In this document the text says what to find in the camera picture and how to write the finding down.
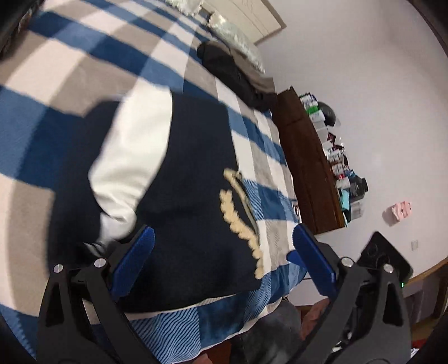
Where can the pink wall item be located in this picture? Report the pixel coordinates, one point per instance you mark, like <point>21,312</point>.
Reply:
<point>400,211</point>

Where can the wall socket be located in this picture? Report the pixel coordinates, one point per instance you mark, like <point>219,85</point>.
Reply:
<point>414,245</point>

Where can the grey-brown garment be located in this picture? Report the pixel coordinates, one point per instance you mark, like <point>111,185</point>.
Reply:
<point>260,82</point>

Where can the beige headboard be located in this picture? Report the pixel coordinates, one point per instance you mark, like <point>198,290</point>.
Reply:
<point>252,17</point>

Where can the wooden door frame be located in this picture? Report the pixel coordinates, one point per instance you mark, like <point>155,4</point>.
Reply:
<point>428,271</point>

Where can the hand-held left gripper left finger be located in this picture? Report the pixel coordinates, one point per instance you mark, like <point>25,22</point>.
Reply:
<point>136,257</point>

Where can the dark wooden dresser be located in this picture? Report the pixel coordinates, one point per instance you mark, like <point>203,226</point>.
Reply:
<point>304,164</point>

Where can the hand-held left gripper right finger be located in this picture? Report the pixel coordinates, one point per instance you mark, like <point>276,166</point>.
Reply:
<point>315,262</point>

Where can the cluster of bottles and boxes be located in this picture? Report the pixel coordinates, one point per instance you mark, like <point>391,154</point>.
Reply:
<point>336,164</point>

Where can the person's grey trouser leg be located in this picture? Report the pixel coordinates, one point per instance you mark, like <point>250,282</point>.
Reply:
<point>276,329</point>

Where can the blue white checkered blanket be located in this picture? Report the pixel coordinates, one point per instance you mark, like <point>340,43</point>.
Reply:
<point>52,122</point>

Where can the navy and cream varsity jacket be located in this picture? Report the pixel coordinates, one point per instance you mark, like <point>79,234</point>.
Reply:
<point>196,168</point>

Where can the black helmet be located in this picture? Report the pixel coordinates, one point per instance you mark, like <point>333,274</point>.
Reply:
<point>329,112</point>

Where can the black clothes pile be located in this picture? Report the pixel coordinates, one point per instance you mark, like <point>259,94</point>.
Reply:
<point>227,70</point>

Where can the white patterned pillow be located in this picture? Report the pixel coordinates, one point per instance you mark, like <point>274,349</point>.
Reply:
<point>185,5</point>
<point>238,35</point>

